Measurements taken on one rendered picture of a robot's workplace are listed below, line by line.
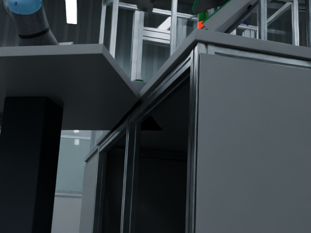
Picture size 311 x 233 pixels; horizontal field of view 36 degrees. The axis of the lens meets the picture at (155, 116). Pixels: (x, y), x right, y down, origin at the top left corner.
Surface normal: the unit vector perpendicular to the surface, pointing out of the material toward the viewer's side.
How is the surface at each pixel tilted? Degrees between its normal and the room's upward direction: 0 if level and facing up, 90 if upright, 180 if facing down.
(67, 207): 90
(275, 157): 90
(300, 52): 90
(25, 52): 90
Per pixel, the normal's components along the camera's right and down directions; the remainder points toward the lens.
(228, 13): 0.11, -0.24
